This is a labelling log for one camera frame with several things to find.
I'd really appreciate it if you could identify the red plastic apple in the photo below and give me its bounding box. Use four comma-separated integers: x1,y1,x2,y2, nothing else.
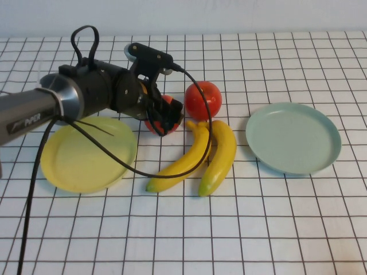
144,94,184,136
183,81,223,121

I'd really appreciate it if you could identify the yellow plastic banana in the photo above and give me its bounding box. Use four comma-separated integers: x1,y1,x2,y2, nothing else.
198,120,237,198
145,120,212,193

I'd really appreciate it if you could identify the white zip tie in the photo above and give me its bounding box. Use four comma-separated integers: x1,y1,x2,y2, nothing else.
36,64,64,117

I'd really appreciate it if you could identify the light blue round plate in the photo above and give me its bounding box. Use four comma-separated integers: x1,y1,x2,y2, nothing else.
245,102,342,175

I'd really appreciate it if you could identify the white grid tablecloth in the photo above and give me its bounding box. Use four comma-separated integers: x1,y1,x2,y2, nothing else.
0,32,367,275

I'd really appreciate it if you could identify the short black cable loop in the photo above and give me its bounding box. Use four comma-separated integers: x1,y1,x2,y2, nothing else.
71,25,100,70

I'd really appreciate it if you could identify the long black camera cable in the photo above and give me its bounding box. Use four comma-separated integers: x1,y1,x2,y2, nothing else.
17,64,213,275

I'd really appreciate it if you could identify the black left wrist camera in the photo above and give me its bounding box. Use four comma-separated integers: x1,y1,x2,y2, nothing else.
123,42,174,87

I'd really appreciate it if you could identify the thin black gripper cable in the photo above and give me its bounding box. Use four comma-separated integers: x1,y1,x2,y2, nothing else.
146,97,166,136

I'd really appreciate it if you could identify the thin black zip tie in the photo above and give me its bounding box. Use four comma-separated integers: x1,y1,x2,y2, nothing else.
74,119,115,137

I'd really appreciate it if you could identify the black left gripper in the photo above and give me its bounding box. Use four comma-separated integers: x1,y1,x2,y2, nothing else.
136,81,184,137

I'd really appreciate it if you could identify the yellow round plastic plate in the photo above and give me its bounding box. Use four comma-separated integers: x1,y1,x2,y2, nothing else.
40,116,138,194

